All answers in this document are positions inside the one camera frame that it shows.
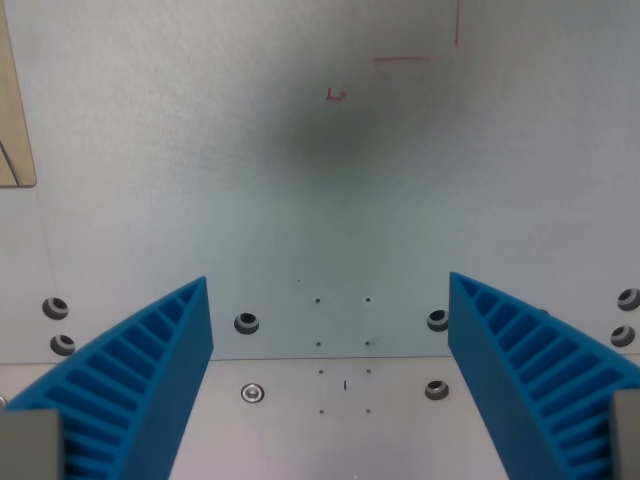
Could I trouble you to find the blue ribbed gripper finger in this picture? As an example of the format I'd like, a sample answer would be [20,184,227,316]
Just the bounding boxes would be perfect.
[2,275,215,480]
[447,271,640,480]

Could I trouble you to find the light wooden board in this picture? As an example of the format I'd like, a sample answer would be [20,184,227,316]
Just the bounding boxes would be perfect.
[0,3,38,190]

